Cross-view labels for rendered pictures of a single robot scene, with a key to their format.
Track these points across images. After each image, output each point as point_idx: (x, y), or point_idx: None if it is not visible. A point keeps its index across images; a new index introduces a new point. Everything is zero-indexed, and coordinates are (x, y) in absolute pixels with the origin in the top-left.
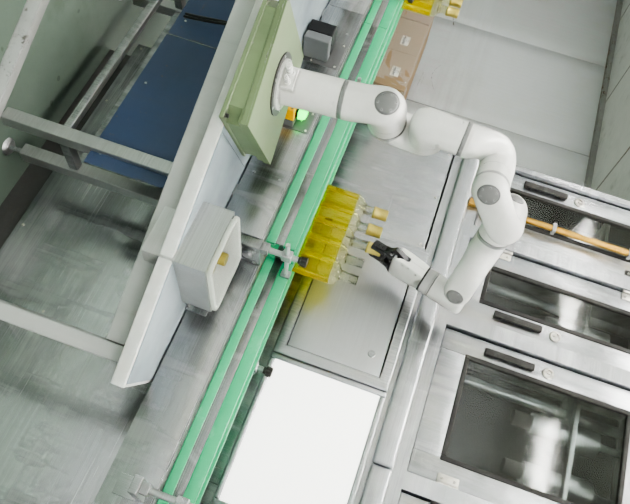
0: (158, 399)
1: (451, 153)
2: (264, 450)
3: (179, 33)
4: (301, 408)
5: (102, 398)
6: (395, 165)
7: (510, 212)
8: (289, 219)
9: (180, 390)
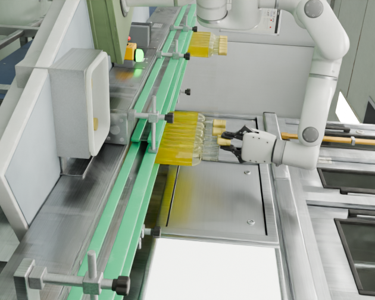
0: (40, 236)
1: (271, 3)
2: None
3: (29, 47)
4: (199, 269)
5: None
6: None
7: (335, 20)
8: (147, 105)
9: (65, 226)
